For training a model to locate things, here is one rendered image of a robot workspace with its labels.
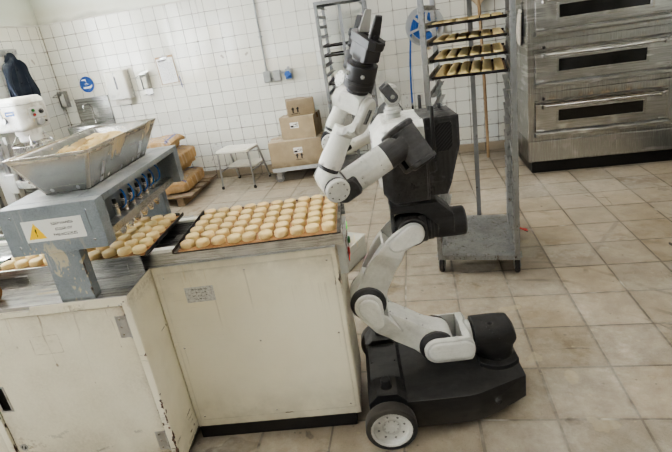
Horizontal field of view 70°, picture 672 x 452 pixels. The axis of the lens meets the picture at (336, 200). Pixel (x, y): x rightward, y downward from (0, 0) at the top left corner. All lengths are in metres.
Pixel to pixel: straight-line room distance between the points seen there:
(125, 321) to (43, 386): 0.45
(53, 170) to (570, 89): 4.12
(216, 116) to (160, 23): 1.21
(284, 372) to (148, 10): 5.00
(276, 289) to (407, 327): 0.57
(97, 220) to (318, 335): 0.88
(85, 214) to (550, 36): 3.98
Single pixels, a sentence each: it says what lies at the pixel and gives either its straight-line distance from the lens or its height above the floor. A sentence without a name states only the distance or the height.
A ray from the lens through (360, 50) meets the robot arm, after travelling 1.36.
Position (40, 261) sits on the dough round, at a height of 0.92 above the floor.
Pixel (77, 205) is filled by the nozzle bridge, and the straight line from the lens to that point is 1.68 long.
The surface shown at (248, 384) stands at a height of 0.28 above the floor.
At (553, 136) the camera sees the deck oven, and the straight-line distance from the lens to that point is 4.86.
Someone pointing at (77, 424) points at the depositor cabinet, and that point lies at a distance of 2.20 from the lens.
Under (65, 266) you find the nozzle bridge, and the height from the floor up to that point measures 0.97.
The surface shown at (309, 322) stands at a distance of 1.88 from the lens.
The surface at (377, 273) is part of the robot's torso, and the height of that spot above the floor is 0.65.
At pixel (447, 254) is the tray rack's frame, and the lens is 3.08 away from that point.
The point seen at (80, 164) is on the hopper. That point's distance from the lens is 1.74.
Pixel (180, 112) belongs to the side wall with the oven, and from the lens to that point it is 6.29.
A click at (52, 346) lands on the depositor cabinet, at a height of 0.67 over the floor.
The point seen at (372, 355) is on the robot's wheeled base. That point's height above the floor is 0.19.
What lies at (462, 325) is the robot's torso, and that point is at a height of 0.34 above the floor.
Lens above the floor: 1.56
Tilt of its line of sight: 19 degrees down
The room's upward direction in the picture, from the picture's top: 9 degrees counter-clockwise
